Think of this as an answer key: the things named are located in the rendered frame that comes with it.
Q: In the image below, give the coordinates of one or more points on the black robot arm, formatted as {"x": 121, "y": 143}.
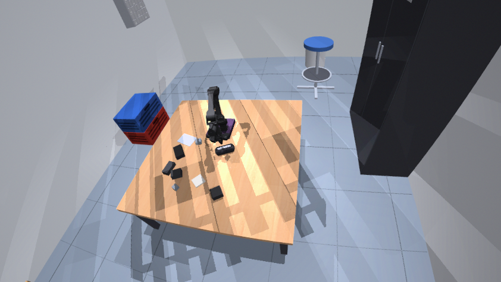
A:
{"x": 214, "y": 114}

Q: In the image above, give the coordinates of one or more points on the white flat rectangular sheet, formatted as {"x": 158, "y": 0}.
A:
{"x": 187, "y": 139}

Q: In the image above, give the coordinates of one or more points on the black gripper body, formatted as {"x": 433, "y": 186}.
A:
{"x": 224, "y": 136}

